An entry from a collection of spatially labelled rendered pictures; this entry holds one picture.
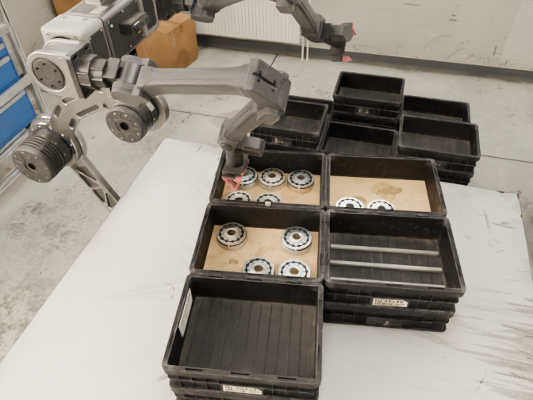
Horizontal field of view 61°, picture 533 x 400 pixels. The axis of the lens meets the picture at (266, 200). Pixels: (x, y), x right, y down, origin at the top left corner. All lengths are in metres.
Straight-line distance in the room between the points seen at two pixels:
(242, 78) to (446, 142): 1.82
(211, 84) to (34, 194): 2.41
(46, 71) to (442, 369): 1.37
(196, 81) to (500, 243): 1.30
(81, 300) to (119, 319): 0.17
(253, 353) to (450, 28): 3.46
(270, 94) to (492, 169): 2.56
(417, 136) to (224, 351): 1.76
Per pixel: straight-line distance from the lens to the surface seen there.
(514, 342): 1.66
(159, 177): 2.05
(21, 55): 3.29
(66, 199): 3.20
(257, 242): 1.55
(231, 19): 4.42
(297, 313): 1.39
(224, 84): 1.03
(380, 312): 1.46
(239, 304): 1.41
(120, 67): 1.23
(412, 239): 1.63
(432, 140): 2.67
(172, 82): 1.11
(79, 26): 1.34
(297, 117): 2.73
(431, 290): 1.38
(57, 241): 2.95
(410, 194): 1.78
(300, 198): 1.70
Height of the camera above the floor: 2.01
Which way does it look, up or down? 44 degrees down
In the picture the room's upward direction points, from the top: 2 degrees counter-clockwise
